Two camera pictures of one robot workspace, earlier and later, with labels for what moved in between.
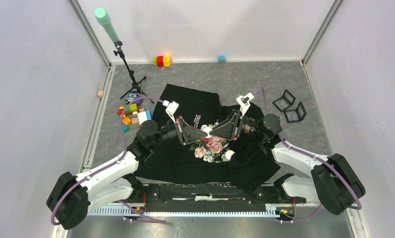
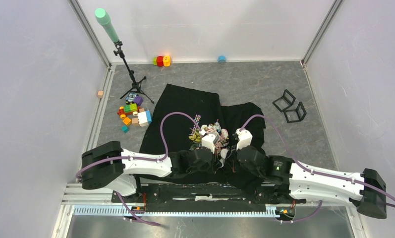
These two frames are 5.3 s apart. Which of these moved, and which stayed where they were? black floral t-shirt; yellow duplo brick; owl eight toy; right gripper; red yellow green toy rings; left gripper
Moved: right gripper; left gripper
Stayed: red yellow green toy rings; owl eight toy; black floral t-shirt; yellow duplo brick
